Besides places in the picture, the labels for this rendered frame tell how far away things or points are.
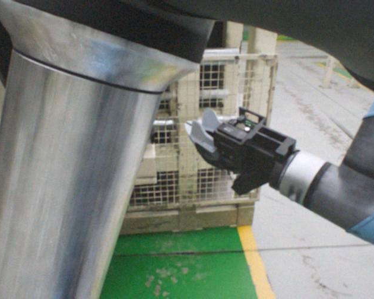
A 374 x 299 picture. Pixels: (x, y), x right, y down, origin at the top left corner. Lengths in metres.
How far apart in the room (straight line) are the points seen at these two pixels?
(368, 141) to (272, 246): 1.40
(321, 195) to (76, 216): 0.34
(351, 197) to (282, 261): 1.31
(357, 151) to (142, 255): 1.39
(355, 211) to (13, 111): 0.39
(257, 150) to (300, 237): 1.44
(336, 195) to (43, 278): 0.36
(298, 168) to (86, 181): 0.34
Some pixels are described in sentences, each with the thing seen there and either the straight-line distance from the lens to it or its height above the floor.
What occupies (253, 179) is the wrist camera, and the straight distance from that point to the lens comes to 0.53.
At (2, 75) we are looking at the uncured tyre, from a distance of 0.67.
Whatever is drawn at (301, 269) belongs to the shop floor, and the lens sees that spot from 1.73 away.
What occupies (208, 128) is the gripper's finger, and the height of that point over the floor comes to 1.00.
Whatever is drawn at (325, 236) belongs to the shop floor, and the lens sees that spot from 1.95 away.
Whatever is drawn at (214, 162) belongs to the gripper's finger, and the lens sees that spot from 0.53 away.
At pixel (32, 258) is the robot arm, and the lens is 0.20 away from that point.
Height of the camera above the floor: 1.23
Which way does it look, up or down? 28 degrees down
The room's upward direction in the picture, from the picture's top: straight up
